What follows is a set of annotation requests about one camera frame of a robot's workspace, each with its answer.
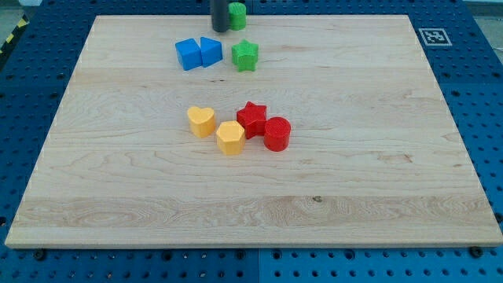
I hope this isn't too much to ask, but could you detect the green cylinder block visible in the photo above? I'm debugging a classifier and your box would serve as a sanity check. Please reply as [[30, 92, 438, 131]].
[[228, 2, 247, 31]]

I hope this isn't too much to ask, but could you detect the blue cube block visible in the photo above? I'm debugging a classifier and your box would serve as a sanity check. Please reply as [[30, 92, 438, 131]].
[[174, 39, 202, 71]]

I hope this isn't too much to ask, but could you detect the blue triangle block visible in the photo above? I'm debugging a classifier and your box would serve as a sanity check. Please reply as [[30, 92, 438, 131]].
[[200, 37, 223, 68]]

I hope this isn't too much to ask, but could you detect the red cylinder block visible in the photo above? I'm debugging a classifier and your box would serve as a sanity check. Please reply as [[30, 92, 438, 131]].
[[264, 116, 292, 152]]

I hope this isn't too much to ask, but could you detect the light wooden board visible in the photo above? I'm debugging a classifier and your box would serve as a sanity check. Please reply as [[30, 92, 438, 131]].
[[6, 15, 502, 249]]

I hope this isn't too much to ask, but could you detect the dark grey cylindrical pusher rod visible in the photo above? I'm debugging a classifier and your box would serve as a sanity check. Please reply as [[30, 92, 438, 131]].
[[210, 0, 229, 33]]

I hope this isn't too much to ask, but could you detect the green star block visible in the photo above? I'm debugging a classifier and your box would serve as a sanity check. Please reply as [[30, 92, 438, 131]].
[[231, 39, 259, 72]]

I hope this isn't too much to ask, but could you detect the yellow hexagon block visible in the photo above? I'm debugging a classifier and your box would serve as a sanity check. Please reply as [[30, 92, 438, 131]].
[[216, 120, 246, 156]]

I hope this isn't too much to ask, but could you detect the white fiducial marker tag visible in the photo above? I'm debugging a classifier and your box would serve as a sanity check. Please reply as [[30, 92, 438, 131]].
[[419, 28, 452, 46]]

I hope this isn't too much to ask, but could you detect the red star block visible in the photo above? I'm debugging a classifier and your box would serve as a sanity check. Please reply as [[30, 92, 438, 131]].
[[236, 101, 267, 139]]

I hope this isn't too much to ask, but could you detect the yellow heart block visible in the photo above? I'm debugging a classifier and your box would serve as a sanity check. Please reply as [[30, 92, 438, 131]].
[[187, 106, 216, 138]]

